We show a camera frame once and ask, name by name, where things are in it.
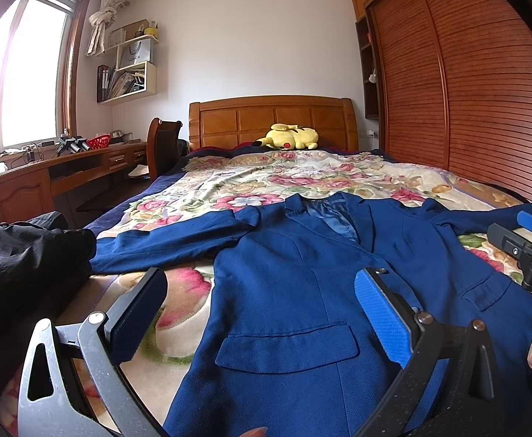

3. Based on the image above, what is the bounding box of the wooden bed headboard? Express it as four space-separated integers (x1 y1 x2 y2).
189 95 359 152

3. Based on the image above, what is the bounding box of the black gadget on desk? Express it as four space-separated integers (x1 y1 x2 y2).
55 136 91 157

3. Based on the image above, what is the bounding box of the yellow Pikachu plush toy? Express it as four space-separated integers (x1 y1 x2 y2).
252 123 318 150

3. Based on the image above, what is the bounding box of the window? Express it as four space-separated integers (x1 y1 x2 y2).
0 0 84 152

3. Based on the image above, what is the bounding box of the white wall shelf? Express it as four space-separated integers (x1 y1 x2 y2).
96 19 158 105

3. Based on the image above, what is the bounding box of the blue suit jacket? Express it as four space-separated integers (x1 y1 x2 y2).
91 192 532 436

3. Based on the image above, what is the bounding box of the red basket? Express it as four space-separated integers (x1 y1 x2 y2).
86 133 111 150

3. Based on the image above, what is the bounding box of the tied beige curtain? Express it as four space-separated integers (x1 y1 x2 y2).
86 0 130 56

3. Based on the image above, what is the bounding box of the black garment pile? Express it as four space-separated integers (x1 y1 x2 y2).
0 211 96 395

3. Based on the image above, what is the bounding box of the wooden desk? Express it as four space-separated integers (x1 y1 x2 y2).
0 142 146 223

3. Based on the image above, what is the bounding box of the wooden louvered wardrobe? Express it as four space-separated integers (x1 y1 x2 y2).
352 0 532 200

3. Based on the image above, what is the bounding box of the wooden desk chair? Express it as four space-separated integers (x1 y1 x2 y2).
146 117 190 181

